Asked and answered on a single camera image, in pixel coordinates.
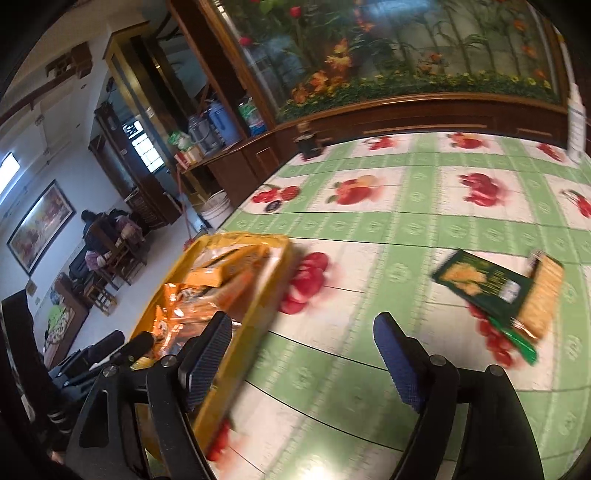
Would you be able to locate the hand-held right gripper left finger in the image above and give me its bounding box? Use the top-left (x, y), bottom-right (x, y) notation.
top-left (62, 311), bottom-right (234, 480)

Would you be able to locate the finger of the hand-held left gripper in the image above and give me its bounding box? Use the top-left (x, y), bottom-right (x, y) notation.
top-left (51, 329), bottom-right (126, 381)
top-left (108, 331), bottom-right (155, 370)

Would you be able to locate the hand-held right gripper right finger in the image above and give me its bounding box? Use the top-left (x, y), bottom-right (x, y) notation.
top-left (373, 311), bottom-right (546, 480)

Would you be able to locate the yellow cardboard box tray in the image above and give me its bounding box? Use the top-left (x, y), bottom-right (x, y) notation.
top-left (127, 231), bottom-right (296, 455)

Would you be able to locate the orange snack packet brown print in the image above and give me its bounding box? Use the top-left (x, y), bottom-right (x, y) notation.
top-left (159, 282), bottom-right (214, 315)

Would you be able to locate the green cracker packet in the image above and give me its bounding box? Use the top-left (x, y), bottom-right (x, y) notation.
top-left (431, 248), bottom-right (566, 366)

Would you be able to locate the wooden chair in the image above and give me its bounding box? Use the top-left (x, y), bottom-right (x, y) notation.
top-left (83, 226), bottom-right (149, 317)

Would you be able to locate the green fruit-print tablecloth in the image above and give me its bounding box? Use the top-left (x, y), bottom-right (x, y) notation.
top-left (203, 131), bottom-right (591, 480)

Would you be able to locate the white bucket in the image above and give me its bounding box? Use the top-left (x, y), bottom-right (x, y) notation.
top-left (198, 191), bottom-right (234, 232)

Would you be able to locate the clear plastic bottle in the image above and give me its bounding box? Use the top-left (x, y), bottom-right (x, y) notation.
top-left (187, 115), bottom-right (218, 155)

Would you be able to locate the blue plastic jug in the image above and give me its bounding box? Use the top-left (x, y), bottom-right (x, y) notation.
top-left (207, 102), bottom-right (241, 146)

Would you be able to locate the small black object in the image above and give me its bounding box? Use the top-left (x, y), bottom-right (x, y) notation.
top-left (295, 122), bottom-right (328, 161)

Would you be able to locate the green-label plastic bottle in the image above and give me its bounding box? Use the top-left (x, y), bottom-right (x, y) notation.
top-left (238, 96), bottom-right (269, 137)

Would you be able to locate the tall wooden display cabinet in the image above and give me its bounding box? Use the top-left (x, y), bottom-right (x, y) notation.
top-left (88, 23), bottom-right (197, 228)

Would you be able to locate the white spray bottle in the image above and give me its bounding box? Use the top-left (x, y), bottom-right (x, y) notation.
top-left (566, 83), bottom-right (590, 163)

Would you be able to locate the wooden cabinet with floral glass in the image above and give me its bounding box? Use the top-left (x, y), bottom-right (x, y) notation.
top-left (168, 0), bottom-right (573, 208)

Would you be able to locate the framed wall picture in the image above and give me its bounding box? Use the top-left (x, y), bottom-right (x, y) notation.
top-left (6, 179), bottom-right (77, 278)

